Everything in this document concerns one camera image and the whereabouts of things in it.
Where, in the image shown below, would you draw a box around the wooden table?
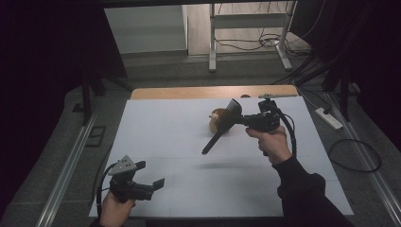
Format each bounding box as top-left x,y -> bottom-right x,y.
130,84 -> 299,101

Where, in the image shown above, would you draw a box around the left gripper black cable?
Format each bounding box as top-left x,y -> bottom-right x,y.
96,162 -> 118,218

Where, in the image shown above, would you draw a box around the person's left hand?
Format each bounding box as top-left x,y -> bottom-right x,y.
99,190 -> 137,227

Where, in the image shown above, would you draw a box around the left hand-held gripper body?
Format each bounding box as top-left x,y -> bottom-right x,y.
108,155 -> 155,203

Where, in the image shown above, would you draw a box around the tangled black cables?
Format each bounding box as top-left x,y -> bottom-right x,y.
214,31 -> 311,58

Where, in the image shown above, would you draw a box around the black floor cable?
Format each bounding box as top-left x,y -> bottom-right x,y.
327,138 -> 383,174

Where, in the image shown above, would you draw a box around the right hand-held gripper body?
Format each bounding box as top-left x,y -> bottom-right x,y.
242,93 -> 298,133

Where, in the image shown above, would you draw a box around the white power strip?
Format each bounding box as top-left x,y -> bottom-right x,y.
315,107 -> 344,131

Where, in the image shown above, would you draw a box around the person's right hand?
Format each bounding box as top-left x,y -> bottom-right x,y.
245,125 -> 293,166

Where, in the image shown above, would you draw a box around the metal floor rail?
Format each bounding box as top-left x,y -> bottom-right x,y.
325,93 -> 401,226
34,110 -> 98,227

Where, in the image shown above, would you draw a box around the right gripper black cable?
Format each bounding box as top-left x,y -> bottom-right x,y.
263,102 -> 298,159

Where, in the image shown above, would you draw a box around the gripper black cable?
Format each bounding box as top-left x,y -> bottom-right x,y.
263,102 -> 298,159
96,162 -> 118,218

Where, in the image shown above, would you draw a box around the white metal stand frame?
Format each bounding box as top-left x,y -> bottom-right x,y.
207,0 -> 299,74

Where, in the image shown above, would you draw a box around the black tripod stand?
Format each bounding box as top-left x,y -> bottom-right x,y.
70,62 -> 133,127
294,56 -> 360,122

